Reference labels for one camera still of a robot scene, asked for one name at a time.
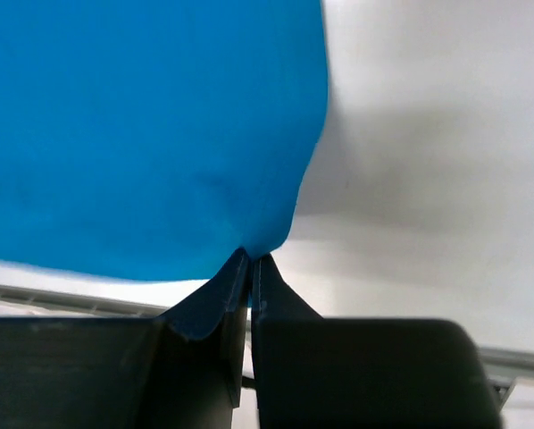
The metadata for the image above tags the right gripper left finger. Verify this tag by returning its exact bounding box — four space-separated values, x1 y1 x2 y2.
0 249 249 428

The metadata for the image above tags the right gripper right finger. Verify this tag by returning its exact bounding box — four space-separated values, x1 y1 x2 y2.
252 256 502 428

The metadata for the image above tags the blue polo t-shirt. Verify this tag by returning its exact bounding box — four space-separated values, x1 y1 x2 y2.
0 1 329 281

